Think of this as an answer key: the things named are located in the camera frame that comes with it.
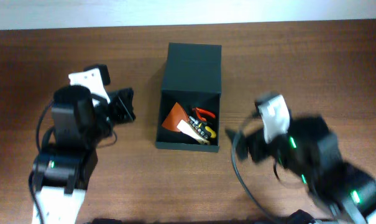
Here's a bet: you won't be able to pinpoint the yellow black stubby screwdriver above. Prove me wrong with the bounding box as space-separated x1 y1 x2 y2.
196 123 217 139

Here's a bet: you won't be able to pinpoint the orange socket bit rail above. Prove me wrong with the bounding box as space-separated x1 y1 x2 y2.
189 116 209 140

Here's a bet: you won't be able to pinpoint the red handled cutting pliers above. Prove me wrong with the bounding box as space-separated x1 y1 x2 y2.
192 107 216 122

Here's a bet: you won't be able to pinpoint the orange scraper wooden handle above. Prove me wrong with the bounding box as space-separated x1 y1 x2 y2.
162 103 210 145

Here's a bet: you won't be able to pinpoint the black cardboard box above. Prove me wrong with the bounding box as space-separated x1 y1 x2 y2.
155 43 222 152

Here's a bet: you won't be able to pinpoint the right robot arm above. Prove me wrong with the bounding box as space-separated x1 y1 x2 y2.
226 116 376 223

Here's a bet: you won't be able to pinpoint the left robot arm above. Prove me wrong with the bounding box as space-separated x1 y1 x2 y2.
28 85 135 223

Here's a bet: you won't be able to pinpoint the right black cable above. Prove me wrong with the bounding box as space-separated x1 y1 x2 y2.
231 113 288 223

